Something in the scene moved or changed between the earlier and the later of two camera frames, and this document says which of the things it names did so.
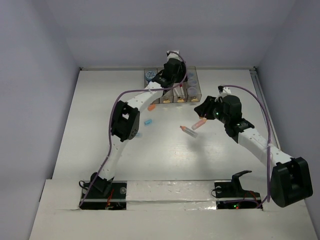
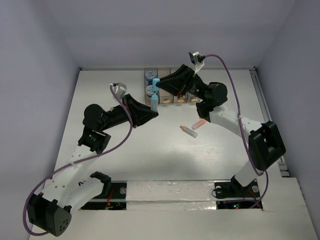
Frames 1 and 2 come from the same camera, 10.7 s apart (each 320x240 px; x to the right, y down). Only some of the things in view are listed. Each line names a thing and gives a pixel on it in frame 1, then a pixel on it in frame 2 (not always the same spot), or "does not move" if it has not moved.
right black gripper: [206, 106] → [179, 82]
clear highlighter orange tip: [189, 131] does not move
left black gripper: [181, 72] → [140, 113]
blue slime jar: [149, 75] does not move
